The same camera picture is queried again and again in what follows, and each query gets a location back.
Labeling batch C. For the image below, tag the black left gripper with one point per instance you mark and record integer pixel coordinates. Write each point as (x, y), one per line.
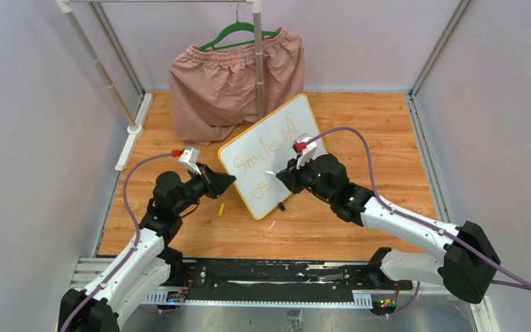
(214, 183)

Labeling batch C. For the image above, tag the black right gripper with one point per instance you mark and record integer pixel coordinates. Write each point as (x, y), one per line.
(291, 176)

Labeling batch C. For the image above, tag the yellow marker cap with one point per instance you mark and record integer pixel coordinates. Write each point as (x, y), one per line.
(221, 209)

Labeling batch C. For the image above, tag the yellow framed whiteboard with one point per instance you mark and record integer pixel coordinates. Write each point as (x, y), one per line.
(267, 146)

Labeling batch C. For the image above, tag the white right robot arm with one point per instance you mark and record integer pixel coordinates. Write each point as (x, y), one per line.
(458, 258)

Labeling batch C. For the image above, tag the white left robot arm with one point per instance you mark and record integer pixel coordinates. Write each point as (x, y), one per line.
(107, 302)

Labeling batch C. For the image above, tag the pink shorts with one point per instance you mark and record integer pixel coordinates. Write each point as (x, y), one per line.
(213, 91)

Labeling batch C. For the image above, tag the white clothes rack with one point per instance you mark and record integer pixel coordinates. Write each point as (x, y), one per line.
(136, 121)

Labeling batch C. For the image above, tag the green clothes hanger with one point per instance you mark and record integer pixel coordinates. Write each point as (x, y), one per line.
(241, 33)

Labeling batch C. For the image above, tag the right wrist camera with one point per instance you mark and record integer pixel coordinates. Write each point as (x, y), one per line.
(305, 150)

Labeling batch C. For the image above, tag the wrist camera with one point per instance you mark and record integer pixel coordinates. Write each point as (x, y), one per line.
(189, 158)
(305, 150)

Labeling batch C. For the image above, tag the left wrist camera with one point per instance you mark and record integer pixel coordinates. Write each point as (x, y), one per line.
(189, 158)

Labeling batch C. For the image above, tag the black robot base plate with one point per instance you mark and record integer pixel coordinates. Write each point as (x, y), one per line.
(168, 281)

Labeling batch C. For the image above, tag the aluminium cage frame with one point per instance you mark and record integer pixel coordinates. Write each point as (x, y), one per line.
(404, 167)

